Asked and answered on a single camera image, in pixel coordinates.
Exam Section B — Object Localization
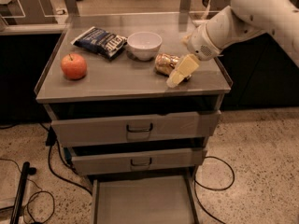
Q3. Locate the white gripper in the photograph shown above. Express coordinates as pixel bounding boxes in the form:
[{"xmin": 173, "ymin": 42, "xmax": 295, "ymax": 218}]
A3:
[{"xmin": 166, "ymin": 23, "xmax": 222, "ymax": 88}]

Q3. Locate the orange gold soda can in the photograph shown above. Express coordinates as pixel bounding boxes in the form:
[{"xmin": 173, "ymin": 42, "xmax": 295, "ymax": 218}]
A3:
[{"xmin": 155, "ymin": 53, "xmax": 179, "ymax": 77}]

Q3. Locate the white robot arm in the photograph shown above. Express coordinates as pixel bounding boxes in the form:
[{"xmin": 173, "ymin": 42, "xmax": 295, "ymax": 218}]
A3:
[{"xmin": 166, "ymin": 0, "xmax": 299, "ymax": 88}]

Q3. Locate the top grey drawer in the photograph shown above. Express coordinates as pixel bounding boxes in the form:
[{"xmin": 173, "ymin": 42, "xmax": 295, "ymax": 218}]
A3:
[{"xmin": 51, "ymin": 111, "xmax": 221, "ymax": 147}]

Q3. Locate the grey drawer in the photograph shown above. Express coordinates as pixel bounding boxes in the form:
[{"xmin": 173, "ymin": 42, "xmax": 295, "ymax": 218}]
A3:
[
  {"xmin": 90, "ymin": 175, "xmax": 199, "ymax": 224},
  {"xmin": 72, "ymin": 147, "xmax": 206, "ymax": 175},
  {"xmin": 51, "ymin": 111, "xmax": 221, "ymax": 147}
]

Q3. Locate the grey drawer cabinet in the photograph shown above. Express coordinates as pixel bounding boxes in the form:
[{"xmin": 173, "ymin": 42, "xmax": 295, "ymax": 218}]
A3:
[{"xmin": 36, "ymin": 13, "xmax": 231, "ymax": 180}]

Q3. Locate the bottom grey drawer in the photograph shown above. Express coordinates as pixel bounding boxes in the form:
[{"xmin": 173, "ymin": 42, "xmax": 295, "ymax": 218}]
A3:
[{"xmin": 90, "ymin": 175, "xmax": 199, "ymax": 224}]

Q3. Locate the middle grey drawer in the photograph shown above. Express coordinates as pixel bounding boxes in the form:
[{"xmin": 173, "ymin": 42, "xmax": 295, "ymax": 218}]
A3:
[{"xmin": 72, "ymin": 147, "xmax": 206, "ymax": 175}]

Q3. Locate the white bowl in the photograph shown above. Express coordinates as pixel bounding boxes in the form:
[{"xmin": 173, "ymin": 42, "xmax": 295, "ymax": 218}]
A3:
[{"xmin": 127, "ymin": 32, "xmax": 163, "ymax": 61}]

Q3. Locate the blue chip bag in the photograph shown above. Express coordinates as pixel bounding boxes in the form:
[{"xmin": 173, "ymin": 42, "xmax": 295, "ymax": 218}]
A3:
[{"xmin": 71, "ymin": 27, "xmax": 127, "ymax": 60}]

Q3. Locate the red apple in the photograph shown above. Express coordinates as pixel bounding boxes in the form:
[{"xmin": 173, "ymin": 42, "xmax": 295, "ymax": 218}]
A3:
[{"xmin": 61, "ymin": 53, "xmax": 87, "ymax": 80}]

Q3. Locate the black pole on floor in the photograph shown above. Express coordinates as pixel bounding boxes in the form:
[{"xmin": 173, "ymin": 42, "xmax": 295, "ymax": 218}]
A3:
[{"xmin": 9, "ymin": 161, "xmax": 32, "ymax": 224}]

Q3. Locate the black floor cable right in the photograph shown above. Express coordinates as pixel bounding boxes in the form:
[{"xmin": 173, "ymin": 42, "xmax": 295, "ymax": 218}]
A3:
[{"xmin": 193, "ymin": 156, "xmax": 236, "ymax": 224}]

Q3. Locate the black floor cable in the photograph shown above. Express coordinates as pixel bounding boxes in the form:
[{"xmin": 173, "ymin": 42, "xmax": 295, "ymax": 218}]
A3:
[
  {"xmin": 193, "ymin": 156, "xmax": 236, "ymax": 224},
  {"xmin": 38, "ymin": 122, "xmax": 93, "ymax": 196}
]

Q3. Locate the black floor cable left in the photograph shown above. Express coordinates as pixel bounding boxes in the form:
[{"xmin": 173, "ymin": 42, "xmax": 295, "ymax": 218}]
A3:
[{"xmin": 38, "ymin": 122, "xmax": 93, "ymax": 196}]

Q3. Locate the thin looped floor cable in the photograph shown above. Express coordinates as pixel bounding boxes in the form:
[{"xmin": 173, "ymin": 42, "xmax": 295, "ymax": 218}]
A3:
[{"xmin": 0, "ymin": 157, "xmax": 56, "ymax": 224}]

